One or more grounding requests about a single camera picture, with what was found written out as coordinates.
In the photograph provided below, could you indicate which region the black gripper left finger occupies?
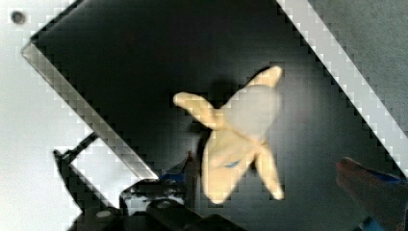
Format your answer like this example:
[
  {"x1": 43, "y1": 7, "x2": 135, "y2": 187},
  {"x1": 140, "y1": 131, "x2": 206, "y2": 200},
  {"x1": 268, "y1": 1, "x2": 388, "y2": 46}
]
[{"x1": 160, "y1": 151, "x2": 200, "y2": 209}]

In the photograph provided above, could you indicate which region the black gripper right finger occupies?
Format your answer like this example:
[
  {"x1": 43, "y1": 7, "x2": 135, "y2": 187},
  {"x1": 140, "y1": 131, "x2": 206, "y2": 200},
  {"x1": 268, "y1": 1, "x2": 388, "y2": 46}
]
[{"x1": 336, "y1": 157, "x2": 408, "y2": 231}]

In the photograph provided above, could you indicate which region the peeled plush banana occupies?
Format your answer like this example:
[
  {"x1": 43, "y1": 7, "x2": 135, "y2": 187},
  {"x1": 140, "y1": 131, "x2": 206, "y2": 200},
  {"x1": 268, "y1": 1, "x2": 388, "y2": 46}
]
[{"x1": 173, "y1": 66, "x2": 284, "y2": 204}]

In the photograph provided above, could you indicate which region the black toaster oven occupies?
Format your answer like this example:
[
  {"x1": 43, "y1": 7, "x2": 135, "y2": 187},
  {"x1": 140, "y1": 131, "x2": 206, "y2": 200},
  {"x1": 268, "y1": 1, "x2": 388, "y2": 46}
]
[{"x1": 23, "y1": 0, "x2": 399, "y2": 231}]

